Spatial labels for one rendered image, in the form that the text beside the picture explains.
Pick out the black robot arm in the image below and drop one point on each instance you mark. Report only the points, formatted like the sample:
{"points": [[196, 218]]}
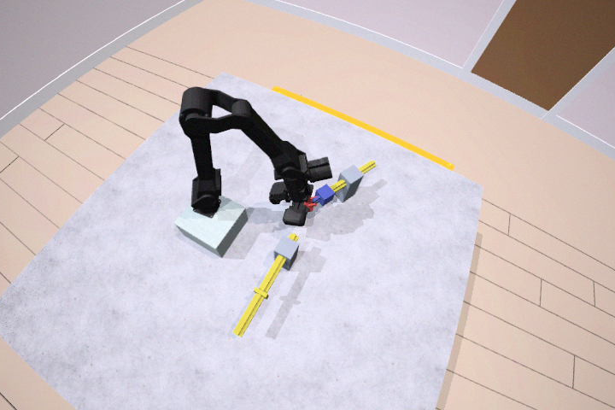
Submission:
{"points": [[290, 164]]}

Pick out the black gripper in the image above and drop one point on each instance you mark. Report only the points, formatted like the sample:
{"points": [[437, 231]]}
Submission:
{"points": [[296, 214]]}

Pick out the yellow square bar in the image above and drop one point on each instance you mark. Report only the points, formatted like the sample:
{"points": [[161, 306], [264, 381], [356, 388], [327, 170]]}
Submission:
{"points": [[285, 254]]}

